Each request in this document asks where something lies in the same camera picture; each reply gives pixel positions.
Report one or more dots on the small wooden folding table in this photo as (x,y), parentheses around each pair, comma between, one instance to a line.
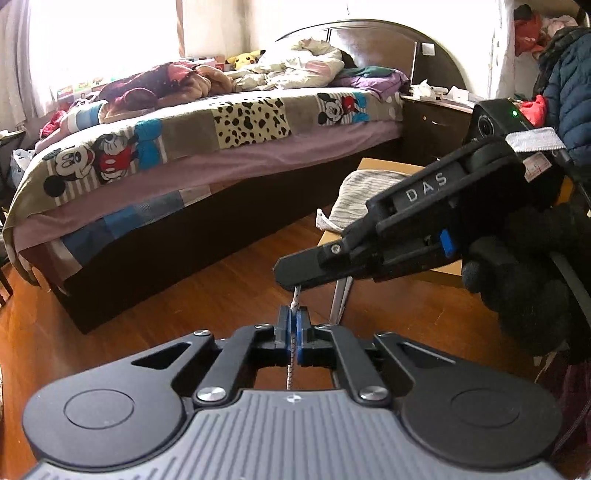
(482,213)

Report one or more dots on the navy puffer jacket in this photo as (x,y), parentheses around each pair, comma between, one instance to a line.
(564,81)

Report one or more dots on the grey striped cloth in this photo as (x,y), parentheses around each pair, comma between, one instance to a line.
(355,191)

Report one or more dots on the right hand black glove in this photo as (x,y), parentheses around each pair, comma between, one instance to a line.
(532,267)

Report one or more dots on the window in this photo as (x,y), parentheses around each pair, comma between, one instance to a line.
(49,45)

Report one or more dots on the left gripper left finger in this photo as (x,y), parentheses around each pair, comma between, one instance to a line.
(210,371)

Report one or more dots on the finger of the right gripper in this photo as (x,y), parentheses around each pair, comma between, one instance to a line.
(313,267)

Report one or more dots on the dark wooden headboard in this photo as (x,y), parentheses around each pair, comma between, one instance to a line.
(369,42)

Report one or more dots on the dark nightstand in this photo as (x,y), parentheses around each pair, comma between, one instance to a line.
(432,130)

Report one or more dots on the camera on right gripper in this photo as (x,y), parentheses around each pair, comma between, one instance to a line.
(494,119)

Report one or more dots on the bed with patchwork cover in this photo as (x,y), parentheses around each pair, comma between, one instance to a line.
(111,214)

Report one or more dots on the yellow pikachu plush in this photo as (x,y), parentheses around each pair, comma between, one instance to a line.
(244,60)

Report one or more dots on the maroon clothing on bed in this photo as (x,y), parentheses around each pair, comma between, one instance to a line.
(165,85)

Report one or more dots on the cream crumpled duvet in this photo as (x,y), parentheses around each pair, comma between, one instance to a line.
(307,63)

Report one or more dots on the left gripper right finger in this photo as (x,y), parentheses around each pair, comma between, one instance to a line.
(374,372)

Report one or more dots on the grey white shoelace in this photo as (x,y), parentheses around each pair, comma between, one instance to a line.
(292,335)

